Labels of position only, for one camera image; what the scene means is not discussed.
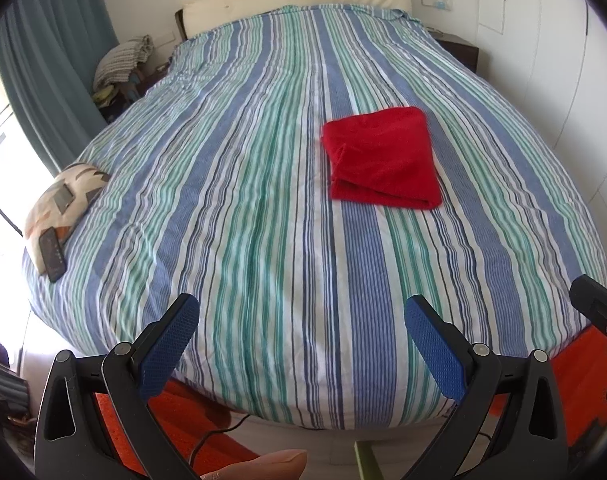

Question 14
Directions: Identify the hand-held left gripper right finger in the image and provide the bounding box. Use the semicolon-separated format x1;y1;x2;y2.
403;294;569;480

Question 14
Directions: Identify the white wardrobe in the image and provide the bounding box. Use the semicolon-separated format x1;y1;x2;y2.
476;0;607;221

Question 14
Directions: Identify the yellow green cloth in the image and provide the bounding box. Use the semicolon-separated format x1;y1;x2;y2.
91;85;117;108

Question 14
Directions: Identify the bright window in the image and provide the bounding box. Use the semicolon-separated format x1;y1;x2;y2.
0;35;59;271

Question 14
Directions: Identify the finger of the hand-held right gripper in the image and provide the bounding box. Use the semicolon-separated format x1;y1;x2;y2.
569;275;607;406

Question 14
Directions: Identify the orange rug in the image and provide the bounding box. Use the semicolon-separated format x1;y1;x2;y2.
91;325;607;480

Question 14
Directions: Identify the patterned beige pillow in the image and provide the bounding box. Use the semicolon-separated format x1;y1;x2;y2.
24;162;112;273

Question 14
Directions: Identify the green strip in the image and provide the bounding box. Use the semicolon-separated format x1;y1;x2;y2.
353;440;384;480

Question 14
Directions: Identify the red sweater with white figure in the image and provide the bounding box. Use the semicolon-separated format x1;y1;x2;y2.
321;106;443;210

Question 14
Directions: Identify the black cable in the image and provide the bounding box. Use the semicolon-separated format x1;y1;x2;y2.
191;412;247;466

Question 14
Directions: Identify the striped bedspread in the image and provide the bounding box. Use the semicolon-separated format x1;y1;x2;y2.
26;4;607;431

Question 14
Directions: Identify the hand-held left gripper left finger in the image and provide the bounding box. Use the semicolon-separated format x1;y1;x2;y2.
34;292;202;480

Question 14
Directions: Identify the blue curtain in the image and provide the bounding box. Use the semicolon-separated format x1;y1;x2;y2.
0;0;119;176

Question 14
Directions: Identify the pile of folded grey cloths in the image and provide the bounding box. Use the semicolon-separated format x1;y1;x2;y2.
92;35;154;92

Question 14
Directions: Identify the person's left hand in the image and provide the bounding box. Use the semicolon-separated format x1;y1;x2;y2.
201;449;308;480

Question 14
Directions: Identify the large dark phone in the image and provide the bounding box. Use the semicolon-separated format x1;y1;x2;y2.
38;227;67;283

